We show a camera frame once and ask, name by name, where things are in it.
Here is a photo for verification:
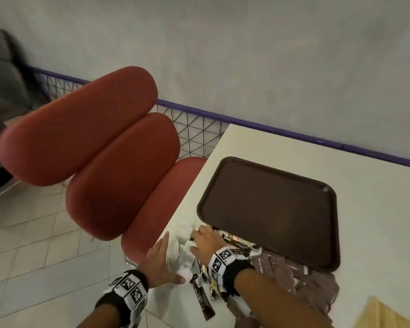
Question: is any person's right hand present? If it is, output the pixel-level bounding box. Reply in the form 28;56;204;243
190;224;226;267

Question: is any left marker wristband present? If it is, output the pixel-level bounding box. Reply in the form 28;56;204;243
95;269;150;328

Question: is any pile of coffee stick sachets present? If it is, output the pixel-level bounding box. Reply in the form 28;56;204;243
190;232;260;322

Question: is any gray sofa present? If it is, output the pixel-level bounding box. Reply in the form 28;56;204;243
0;27;35;133

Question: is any person's left hand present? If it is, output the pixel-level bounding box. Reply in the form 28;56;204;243
138;231;186;289

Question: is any purple wire fence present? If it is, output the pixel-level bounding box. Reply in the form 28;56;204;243
24;64;410;171

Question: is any brown plastic tray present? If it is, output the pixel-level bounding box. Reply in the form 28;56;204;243
196;156;341;273

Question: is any right marker wristband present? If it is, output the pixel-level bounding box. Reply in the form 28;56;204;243
208;246;255;297

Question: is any bunch of white tea bags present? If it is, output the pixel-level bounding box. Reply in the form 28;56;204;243
167;218;205;277

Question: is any person's right forearm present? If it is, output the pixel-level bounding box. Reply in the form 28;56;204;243
234;268;332;328

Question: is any pile of brown sugar packets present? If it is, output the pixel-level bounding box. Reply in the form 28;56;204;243
225;251;341;320

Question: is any red padded chair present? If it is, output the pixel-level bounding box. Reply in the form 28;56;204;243
0;66;207;267

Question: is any bundle of wooden stirrers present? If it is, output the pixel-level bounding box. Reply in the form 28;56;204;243
362;296;410;328

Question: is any marker wristband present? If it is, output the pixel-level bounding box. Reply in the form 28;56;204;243
208;246;255;297
95;269;150;328

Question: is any person's left forearm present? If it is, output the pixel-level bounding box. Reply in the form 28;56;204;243
77;302;123;328

